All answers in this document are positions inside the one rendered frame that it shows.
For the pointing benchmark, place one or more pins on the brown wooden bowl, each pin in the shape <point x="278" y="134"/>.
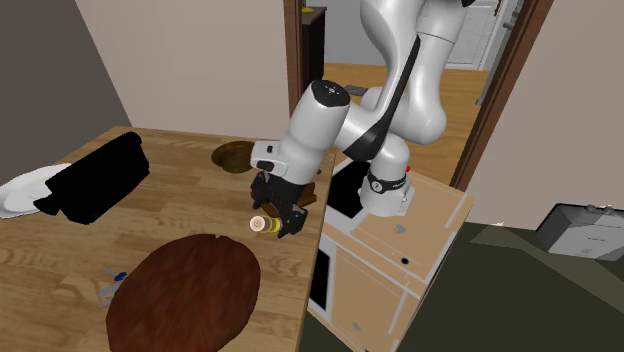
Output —
<point x="234" y="156"/>

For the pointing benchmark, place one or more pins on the beige patterned robot stand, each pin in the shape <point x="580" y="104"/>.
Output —
<point x="385" y="273"/>

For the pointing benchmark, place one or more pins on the grey box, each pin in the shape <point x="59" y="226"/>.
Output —
<point x="580" y="234"/>

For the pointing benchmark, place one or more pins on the small dark flat floor object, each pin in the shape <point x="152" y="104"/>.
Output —
<point x="356" y="89"/>

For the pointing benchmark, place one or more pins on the small brown wooden block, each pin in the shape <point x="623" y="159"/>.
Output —
<point x="309" y="196"/>

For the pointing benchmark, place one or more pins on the white plate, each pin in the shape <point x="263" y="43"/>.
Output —
<point x="22" y="192"/>

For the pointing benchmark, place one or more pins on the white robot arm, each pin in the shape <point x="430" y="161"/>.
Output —
<point x="317" y="136"/>

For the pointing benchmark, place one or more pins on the yellow bottle with pale cap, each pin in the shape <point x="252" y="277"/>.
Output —
<point x="263" y="224"/>

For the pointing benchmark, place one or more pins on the white panelled door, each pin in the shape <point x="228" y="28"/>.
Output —
<point x="470" y="39"/>

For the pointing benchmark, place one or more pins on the brown wooden door frame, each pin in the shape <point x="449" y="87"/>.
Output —
<point x="492" y="97"/>

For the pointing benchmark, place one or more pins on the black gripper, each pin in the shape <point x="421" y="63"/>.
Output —
<point x="278" y="191"/>

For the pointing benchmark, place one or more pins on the dark brown round wooden board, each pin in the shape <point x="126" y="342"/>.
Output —
<point x="185" y="297"/>

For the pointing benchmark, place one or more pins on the dark tall cabinet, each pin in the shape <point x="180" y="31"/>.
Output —
<point x="313" y="48"/>

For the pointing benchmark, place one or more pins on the blue and grey small tool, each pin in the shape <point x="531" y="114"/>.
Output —
<point x="113" y="285"/>

